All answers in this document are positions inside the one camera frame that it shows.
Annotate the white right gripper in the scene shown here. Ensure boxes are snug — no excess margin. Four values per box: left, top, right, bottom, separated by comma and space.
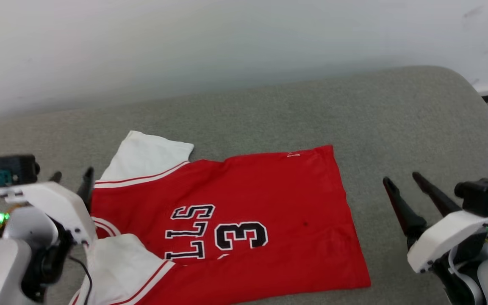
382, 171, 488, 274

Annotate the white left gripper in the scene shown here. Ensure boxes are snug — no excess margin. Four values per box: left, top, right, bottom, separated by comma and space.
0, 166, 97, 247

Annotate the red and white basketball jersey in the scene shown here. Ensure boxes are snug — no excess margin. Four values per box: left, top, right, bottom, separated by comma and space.
68, 130, 372, 305

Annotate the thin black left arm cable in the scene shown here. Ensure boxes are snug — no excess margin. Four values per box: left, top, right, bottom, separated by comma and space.
68, 253, 94, 305

